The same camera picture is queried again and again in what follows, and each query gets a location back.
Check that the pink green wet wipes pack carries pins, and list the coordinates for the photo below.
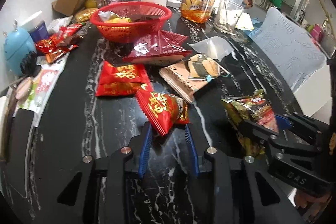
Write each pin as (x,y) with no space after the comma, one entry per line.
(43,84)

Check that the yellow snack packet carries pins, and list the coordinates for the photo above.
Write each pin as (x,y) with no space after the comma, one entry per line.
(118,20)

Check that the blue round humidifier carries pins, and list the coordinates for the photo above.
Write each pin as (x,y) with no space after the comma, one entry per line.
(18,43)

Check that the dark red triangular snack bag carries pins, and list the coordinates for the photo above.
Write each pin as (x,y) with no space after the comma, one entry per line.
(160,48)

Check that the white lid supplement jar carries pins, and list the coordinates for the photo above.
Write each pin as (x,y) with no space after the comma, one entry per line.
(36,27)

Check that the red sauce packets pile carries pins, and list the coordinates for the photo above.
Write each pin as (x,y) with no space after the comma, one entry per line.
(64,41)

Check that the white desiccant sachet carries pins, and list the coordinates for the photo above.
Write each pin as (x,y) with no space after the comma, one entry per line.
(56,24)

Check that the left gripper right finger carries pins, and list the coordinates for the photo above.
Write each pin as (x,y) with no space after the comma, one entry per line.
(240,190)

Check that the green meat snack bag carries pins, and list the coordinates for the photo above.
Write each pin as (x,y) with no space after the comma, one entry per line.
(255,108)

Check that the beige wafer snack packet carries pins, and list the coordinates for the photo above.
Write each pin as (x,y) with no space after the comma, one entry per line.
(176,76)

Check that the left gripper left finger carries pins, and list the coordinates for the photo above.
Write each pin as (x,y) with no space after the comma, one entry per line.
(101,184)

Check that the clear glass cup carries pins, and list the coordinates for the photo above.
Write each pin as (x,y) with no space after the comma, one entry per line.
(227,16)

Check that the yellow crumb snack bag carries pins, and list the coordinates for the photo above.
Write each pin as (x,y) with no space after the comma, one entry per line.
(84,15)

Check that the grey leaf pattern cushion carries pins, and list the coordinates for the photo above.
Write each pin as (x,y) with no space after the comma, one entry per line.
(289,47)

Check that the seaweed cracker clear packet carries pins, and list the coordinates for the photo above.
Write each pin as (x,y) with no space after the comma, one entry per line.
(202,67)

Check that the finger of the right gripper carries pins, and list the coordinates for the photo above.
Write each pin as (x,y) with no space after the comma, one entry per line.
(255,138)
(308,129)

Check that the clear zip bag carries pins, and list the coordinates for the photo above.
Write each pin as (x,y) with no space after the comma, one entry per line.
(215,47)

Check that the smiley pattern paper packet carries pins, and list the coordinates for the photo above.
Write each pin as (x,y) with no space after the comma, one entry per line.
(245,23)

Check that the black smartphone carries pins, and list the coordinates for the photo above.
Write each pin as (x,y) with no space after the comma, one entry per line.
(19,134)

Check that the red gold snack bag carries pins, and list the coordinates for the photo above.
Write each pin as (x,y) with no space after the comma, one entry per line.
(163,110)
(125,80)

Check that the red plastic mesh basket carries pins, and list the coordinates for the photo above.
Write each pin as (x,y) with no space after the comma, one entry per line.
(129,32)

